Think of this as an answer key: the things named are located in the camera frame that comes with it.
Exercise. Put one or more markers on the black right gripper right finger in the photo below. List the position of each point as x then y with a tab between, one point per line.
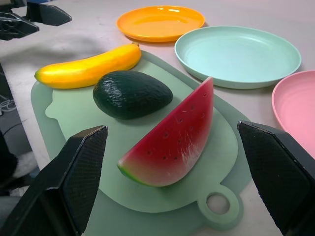
283	177

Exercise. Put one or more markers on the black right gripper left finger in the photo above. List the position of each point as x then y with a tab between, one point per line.
61	186

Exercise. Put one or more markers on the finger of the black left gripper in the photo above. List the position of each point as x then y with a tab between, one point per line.
17	28
49	15

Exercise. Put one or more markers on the pink plate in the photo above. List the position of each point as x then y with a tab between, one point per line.
297	108

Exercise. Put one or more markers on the orange plate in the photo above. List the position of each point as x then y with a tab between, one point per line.
160	23

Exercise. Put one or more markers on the mint green plate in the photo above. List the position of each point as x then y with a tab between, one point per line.
236	56

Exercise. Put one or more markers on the yellow toy banana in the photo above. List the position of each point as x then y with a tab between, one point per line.
86	70

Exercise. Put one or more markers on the green cutting board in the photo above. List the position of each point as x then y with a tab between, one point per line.
81	115

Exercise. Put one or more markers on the red toy watermelon slice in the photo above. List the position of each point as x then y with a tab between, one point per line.
177	145

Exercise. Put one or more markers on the dark green toy avocado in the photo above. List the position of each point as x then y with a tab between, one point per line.
133	94

